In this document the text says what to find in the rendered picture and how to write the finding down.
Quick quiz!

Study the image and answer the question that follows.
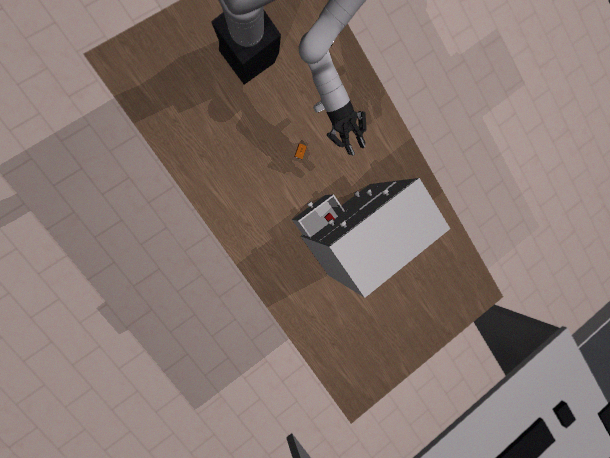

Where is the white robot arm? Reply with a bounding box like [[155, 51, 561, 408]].
[[219, 0, 366, 113]]

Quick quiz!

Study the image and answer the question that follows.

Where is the grey chest of drawers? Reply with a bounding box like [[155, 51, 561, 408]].
[[301, 178, 450, 298]]

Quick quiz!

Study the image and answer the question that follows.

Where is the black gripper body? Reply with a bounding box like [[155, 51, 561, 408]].
[[327, 101, 357, 134]]

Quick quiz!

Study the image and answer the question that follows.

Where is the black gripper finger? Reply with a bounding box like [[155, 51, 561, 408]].
[[349, 111, 366, 148], [327, 123, 355, 156]]

